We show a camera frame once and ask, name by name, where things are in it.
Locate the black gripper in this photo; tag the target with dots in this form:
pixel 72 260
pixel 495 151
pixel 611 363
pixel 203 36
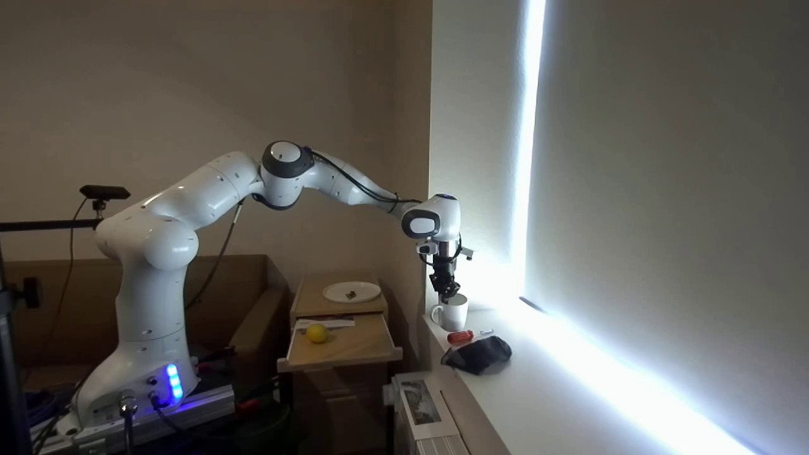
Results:
pixel 443 269

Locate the white plastic cup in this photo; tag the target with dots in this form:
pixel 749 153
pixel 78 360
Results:
pixel 451 315

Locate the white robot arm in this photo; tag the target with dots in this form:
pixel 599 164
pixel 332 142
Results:
pixel 156 238

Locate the white roller window blind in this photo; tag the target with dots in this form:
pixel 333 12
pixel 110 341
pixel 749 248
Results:
pixel 671 199

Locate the pink small object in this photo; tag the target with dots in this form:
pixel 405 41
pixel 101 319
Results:
pixel 457 338

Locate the maroon baseball cap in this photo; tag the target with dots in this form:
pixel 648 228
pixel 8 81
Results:
pixel 477 358

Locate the white round plate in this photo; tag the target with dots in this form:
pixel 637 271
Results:
pixel 364 292

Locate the pull-out wooden shelf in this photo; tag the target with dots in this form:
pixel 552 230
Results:
pixel 367 341

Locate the yellow lemon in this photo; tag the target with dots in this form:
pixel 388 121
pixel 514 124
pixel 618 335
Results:
pixel 316 335

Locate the wooden cabinet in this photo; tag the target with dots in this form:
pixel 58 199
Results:
pixel 338 410

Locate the white paper booklet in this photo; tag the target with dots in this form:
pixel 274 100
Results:
pixel 300 325

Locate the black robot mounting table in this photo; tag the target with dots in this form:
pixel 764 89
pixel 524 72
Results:
pixel 163 417

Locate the brown leather armchair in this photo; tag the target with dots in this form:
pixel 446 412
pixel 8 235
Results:
pixel 241 315

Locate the white wall heater unit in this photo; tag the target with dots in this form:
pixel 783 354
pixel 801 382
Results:
pixel 423 420

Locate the black camera on stand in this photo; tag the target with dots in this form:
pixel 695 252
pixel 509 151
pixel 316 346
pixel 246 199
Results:
pixel 98 195

